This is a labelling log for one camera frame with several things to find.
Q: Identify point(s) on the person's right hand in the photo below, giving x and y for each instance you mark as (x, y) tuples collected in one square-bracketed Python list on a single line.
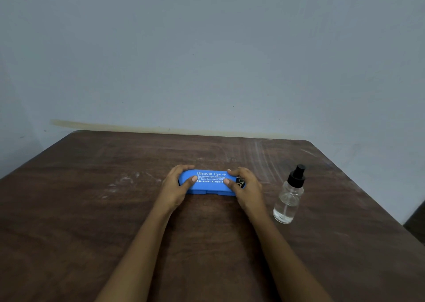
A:
[(249, 195)]

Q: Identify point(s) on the person's left hand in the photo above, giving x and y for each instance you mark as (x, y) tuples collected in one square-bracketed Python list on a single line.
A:
[(172, 192)]

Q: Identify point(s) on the blue glasses case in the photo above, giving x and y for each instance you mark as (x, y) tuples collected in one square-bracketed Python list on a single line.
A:
[(209, 184)]

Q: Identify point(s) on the clear spray bottle black cap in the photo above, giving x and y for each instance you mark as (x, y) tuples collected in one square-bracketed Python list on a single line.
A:
[(288, 199)]

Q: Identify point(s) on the person's right forearm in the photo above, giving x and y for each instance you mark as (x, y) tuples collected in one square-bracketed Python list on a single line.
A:
[(292, 265)]

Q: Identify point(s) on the person's left forearm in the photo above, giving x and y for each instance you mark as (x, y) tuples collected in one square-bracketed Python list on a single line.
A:
[(132, 265)]

